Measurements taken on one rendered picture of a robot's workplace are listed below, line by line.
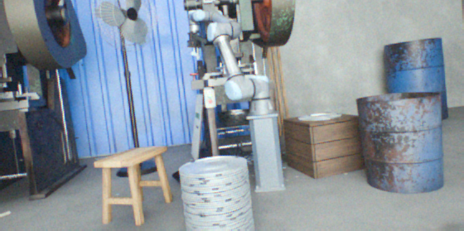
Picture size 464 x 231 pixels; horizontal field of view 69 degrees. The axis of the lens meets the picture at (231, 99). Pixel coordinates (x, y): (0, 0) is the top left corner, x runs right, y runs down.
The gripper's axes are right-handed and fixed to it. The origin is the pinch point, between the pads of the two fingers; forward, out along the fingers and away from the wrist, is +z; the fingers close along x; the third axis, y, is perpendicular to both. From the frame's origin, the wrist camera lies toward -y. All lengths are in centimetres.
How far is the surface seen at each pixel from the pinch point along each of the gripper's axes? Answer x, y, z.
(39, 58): 57, 98, -7
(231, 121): -21, -14, 52
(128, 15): 9, 55, -38
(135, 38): -4, 61, -22
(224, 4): -29, -12, -43
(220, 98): -6.7, -12.7, 32.3
